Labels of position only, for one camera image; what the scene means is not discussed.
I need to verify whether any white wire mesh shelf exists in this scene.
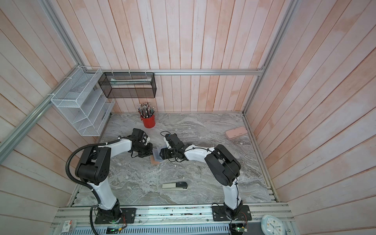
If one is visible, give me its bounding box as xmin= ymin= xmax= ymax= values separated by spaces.
xmin=51 ymin=66 xmax=115 ymax=137

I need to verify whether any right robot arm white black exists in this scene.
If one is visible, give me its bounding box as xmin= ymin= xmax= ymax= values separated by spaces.
xmin=160 ymin=132 xmax=242 ymax=219

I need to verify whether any white wall clock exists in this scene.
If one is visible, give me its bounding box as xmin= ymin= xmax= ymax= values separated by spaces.
xmin=261 ymin=214 xmax=286 ymax=235

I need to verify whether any bundle of pencils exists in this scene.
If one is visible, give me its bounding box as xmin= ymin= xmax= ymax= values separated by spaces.
xmin=137 ymin=102 xmax=155 ymax=118

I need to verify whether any aluminium front rail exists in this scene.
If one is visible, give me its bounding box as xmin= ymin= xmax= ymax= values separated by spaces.
xmin=49 ymin=202 xmax=296 ymax=235

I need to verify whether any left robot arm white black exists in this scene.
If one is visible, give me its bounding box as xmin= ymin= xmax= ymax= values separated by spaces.
xmin=75 ymin=128 xmax=153 ymax=222

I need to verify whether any pink pencil case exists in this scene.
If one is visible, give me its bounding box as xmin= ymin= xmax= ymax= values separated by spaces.
xmin=225 ymin=126 xmax=248 ymax=140

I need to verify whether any black mesh wall basket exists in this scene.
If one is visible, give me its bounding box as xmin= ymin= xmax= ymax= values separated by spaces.
xmin=98 ymin=72 xmax=157 ymax=99

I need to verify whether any clear acrylic tiered organizer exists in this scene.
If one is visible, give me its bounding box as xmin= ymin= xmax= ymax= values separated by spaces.
xmin=173 ymin=123 xmax=199 ymax=142

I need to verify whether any red pencil cup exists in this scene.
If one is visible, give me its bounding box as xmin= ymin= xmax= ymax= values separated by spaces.
xmin=141 ymin=115 xmax=156 ymax=129

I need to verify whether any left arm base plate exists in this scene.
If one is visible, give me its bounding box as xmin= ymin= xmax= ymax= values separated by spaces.
xmin=95 ymin=208 xmax=137 ymax=224

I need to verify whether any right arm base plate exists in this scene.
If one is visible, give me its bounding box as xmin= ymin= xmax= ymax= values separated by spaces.
xmin=211 ymin=204 xmax=252 ymax=222

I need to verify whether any small white label box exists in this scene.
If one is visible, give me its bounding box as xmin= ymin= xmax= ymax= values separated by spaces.
xmin=61 ymin=220 xmax=77 ymax=234

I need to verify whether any beige black stapler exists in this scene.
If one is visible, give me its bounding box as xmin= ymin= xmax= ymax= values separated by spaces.
xmin=162 ymin=182 xmax=188 ymax=191

